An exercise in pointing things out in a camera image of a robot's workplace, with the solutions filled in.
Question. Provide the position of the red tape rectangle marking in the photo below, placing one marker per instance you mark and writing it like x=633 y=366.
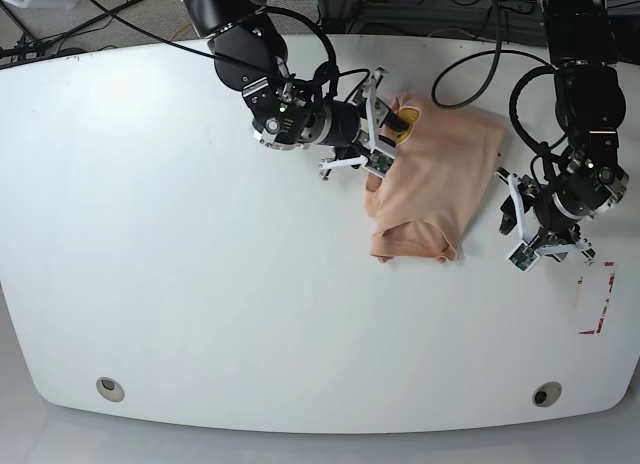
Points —
x=594 y=289

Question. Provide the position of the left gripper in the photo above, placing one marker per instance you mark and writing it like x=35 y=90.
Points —
x=557 y=211

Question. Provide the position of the table grommet hole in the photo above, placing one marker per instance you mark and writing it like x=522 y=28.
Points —
x=547 y=394
x=110 y=389

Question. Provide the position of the left table grommet hole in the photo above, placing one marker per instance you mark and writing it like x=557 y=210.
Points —
x=110 y=389

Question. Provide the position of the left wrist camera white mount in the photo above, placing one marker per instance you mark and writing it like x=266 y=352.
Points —
x=529 y=248

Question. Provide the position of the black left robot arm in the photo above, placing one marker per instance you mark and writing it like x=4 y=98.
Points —
x=585 y=180

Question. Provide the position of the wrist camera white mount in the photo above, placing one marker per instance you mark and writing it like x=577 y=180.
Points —
x=529 y=248
x=365 y=152

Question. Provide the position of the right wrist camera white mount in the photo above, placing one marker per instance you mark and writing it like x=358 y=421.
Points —
x=365 y=152

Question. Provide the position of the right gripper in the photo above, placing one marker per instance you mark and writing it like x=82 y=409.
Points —
x=345 y=127

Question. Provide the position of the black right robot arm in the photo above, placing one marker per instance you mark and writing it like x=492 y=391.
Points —
x=251 y=58

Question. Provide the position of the right table grommet hole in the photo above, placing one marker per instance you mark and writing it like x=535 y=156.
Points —
x=547 y=394

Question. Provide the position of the peach T-shirt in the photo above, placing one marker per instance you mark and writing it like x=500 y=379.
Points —
x=435 y=186

